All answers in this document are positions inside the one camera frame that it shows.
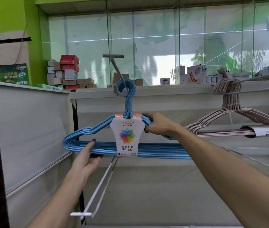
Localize white T-bar peg hook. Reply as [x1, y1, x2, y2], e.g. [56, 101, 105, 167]
[70, 156, 119, 218]

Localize person's left forearm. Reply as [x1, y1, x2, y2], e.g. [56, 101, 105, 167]
[28, 163, 95, 228]

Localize person's right hand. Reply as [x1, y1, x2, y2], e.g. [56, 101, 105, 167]
[142, 113, 182, 138]

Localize white display rack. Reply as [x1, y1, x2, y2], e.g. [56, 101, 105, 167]
[0, 79, 269, 228]

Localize white box with red print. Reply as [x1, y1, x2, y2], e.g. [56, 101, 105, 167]
[187, 64, 203, 84]

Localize group of small brown cartons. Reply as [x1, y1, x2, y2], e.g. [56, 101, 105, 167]
[77, 73, 144, 89]

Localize green white printed packs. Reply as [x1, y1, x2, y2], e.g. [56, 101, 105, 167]
[0, 63, 30, 86]

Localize person's right forearm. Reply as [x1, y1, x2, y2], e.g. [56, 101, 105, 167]
[172, 124, 269, 228]

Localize black flat bar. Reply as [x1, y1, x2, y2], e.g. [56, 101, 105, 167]
[0, 36, 32, 45]

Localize grey T-bar peg hook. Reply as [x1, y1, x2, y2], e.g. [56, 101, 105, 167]
[102, 54, 128, 96]
[238, 70, 269, 83]

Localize rose gold metal hanger bundle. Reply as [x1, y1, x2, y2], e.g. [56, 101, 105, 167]
[185, 78, 269, 138]

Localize person's left hand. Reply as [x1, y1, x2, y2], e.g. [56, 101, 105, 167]
[72, 139, 104, 179]

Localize stack of red white boxes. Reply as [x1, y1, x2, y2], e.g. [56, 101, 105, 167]
[47, 55, 80, 91]

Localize light blue hanger bundle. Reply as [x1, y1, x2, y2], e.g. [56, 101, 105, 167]
[63, 78, 192, 160]

